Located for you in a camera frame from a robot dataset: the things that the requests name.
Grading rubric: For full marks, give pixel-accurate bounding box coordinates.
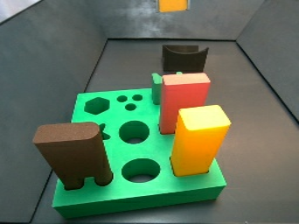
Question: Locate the brown two-legged block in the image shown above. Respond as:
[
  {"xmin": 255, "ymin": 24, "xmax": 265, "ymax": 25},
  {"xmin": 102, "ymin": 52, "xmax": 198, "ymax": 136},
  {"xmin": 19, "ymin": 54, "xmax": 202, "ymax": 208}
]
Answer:
[{"xmin": 33, "ymin": 122, "xmax": 114, "ymax": 190}]

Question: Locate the black curved fixture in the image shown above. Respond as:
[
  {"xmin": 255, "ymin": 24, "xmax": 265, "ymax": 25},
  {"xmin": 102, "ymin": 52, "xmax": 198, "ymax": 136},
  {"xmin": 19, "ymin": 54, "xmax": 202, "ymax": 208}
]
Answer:
[{"xmin": 163, "ymin": 45, "xmax": 210, "ymax": 73}]

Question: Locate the yellow three prong object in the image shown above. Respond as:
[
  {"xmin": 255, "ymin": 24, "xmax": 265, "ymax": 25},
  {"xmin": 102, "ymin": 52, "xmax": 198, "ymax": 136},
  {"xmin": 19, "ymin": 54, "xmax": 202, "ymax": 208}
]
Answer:
[{"xmin": 158, "ymin": 0, "xmax": 189, "ymax": 12}]

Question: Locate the green arch peg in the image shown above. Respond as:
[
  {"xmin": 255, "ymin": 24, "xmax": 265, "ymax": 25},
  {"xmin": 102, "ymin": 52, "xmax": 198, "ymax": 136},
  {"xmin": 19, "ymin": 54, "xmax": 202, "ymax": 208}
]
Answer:
[{"xmin": 151, "ymin": 71, "xmax": 183, "ymax": 106}]

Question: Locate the yellow rectangular block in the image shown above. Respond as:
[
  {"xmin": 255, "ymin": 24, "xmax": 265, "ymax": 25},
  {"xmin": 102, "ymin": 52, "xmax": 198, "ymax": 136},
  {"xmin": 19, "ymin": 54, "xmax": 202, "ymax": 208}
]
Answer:
[{"xmin": 171, "ymin": 105, "xmax": 231, "ymax": 177}]

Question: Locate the red rectangular block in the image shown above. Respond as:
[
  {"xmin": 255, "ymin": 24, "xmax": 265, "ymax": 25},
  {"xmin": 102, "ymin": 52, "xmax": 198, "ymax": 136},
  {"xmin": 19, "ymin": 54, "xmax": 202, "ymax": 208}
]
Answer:
[{"xmin": 159, "ymin": 73, "xmax": 211, "ymax": 134}]

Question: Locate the green foam peg board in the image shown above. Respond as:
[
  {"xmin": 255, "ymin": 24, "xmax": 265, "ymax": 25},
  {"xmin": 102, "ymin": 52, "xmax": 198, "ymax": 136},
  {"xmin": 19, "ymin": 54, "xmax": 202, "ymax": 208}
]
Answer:
[{"xmin": 53, "ymin": 88, "xmax": 227, "ymax": 219}]

